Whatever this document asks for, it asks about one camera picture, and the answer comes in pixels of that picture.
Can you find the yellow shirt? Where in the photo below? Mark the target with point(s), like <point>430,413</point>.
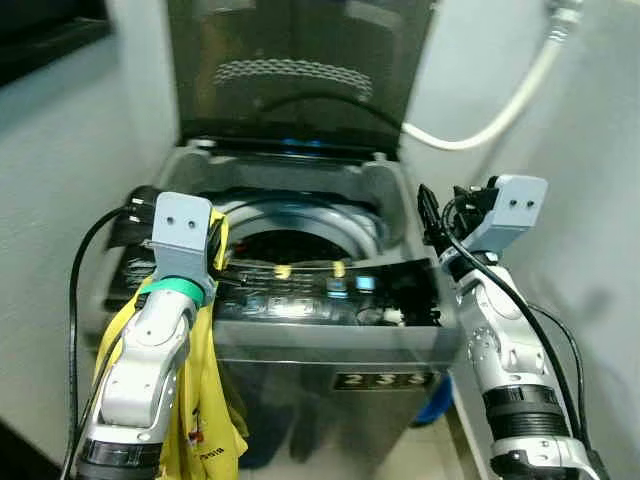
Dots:
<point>210,400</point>

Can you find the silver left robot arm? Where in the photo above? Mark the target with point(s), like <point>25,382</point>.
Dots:
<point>140,370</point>

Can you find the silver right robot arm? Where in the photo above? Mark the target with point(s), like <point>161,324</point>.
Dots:
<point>500,350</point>

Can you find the grey washing machine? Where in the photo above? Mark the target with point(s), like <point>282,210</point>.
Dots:
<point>320,345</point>

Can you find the steel washer drum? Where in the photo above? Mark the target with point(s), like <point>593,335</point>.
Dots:
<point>340,215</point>

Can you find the dark transparent washer lid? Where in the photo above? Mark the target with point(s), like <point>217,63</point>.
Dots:
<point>300,100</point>

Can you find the blue bucket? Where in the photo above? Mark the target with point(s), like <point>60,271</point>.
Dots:
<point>435,405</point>

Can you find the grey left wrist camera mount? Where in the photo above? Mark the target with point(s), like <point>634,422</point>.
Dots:
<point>180,230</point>

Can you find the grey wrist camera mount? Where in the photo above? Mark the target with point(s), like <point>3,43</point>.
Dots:
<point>180,230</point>
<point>510,205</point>

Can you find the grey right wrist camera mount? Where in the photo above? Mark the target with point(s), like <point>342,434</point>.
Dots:
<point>510,205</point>

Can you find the dark window frame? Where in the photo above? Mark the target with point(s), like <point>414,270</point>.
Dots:
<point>45,35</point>

